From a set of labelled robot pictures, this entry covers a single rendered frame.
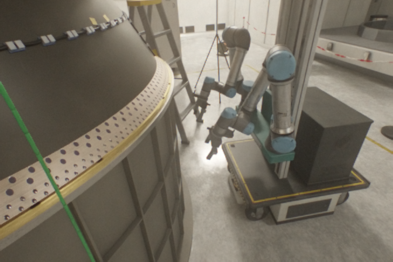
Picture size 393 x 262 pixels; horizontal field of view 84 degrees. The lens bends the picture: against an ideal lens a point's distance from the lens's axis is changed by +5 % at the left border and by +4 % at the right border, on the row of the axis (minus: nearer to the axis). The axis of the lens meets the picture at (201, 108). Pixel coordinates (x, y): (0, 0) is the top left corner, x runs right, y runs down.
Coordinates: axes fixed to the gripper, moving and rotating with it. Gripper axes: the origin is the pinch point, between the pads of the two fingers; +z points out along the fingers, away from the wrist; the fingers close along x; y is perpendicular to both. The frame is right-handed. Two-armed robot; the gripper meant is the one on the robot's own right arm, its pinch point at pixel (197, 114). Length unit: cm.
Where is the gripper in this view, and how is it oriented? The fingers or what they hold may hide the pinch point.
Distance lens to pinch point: 166.5
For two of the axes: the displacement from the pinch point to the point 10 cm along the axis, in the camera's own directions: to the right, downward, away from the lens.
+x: -3.0, -3.4, 8.9
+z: -3.1, 9.2, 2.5
